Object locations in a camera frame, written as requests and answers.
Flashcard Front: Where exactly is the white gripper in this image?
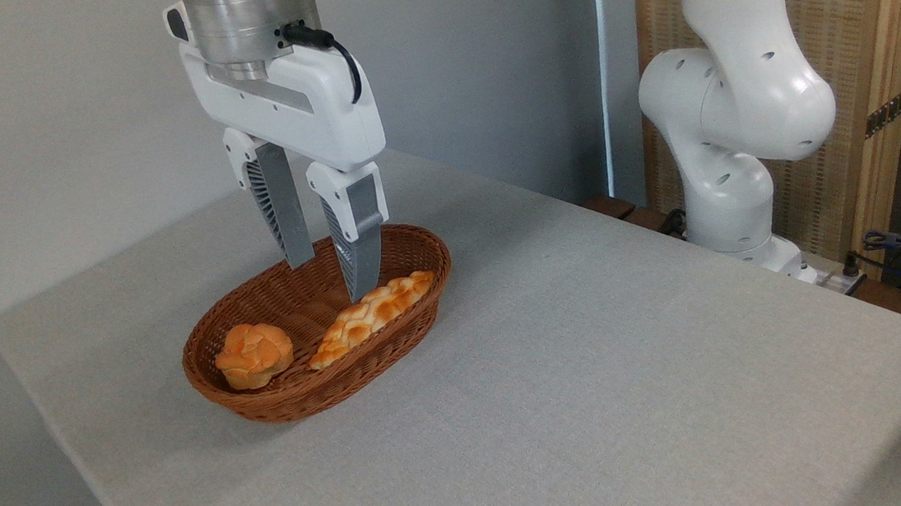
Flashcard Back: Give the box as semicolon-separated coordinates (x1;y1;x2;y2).
162;0;403;319

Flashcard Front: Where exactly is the round bread roll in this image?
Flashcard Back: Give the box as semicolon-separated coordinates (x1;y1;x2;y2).
211;319;298;393

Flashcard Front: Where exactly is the long braided bread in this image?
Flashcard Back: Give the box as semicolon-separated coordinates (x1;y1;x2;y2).
301;268;444;372

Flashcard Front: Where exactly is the brown wicker basket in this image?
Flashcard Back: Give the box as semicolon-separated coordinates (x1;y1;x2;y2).
171;219;466;432

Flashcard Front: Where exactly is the wooden woven folding screen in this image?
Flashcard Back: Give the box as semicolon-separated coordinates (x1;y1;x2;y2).
629;0;901;305

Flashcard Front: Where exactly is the black screen hinge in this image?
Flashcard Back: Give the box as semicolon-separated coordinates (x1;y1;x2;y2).
861;87;901;140

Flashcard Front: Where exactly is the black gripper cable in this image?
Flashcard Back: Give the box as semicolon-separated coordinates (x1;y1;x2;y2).
279;16;365;112

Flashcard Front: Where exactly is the black cable at base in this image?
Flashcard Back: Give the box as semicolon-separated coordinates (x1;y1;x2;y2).
657;207;690;239

